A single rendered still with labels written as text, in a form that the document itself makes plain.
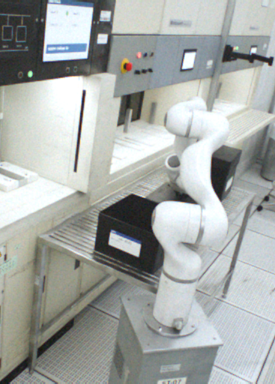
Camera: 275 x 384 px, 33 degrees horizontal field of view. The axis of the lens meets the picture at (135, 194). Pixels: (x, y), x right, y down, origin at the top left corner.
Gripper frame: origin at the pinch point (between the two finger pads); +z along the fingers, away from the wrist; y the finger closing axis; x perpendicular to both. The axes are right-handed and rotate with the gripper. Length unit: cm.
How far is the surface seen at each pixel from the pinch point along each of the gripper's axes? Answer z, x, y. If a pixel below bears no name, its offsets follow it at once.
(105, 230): -38, 41, 12
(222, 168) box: 16.2, -27.3, -9.7
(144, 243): -40, 41, -6
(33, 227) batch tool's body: -37, 50, 42
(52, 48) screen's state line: -86, -2, 41
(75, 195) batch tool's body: -21, 26, 40
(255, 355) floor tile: 77, 49, -56
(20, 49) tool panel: -98, 9, 42
